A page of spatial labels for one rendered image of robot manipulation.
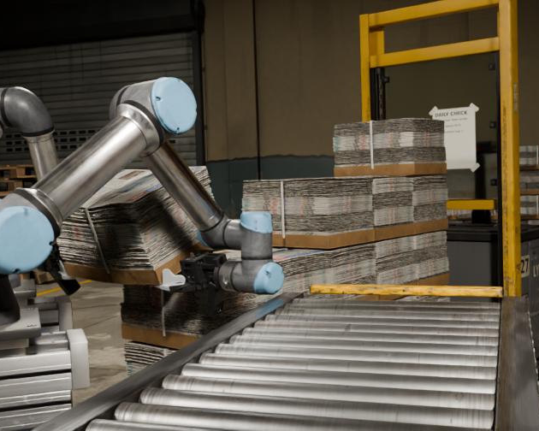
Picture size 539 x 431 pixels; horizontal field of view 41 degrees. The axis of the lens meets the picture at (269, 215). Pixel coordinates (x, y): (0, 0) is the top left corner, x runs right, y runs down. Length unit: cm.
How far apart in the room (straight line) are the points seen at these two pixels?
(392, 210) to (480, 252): 90
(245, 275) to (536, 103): 739
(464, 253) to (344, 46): 590
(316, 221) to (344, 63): 681
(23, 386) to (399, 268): 169
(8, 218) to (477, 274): 262
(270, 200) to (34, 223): 134
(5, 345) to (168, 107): 55
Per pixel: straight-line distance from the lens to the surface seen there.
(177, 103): 150
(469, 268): 358
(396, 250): 279
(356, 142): 303
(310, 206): 243
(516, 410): 91
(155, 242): 188
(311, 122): 918
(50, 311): 195
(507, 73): 333
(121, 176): 218
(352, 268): 252
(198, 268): 181
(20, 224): 131
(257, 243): 169
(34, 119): 221
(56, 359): 147
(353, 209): 252
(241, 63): 944
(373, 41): 374
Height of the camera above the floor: 108
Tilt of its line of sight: 3 degrees down
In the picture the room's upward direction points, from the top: 2 degrees counter-clockwise
